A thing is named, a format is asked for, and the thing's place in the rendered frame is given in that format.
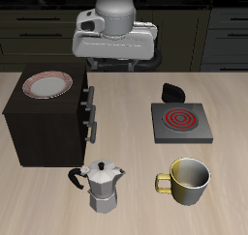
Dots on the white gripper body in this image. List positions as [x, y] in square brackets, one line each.
[113, 47]

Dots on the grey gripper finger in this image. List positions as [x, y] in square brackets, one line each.
[92, 63]
[133, 64]

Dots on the round black stove knob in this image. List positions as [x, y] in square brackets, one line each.
[173, 93]

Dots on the silver moka pot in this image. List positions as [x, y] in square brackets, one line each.
[101, 187]

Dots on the white plate with red rings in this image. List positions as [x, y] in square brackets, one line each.
[47, 85]

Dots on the dark kitchen cupboards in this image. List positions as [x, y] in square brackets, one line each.
[35, 29]

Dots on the dark wooden cabinet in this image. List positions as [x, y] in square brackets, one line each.
[45, 129]

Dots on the yellow and white mug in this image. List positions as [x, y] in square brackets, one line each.
[189, 184]

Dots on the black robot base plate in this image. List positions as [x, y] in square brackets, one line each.
[157, 60]

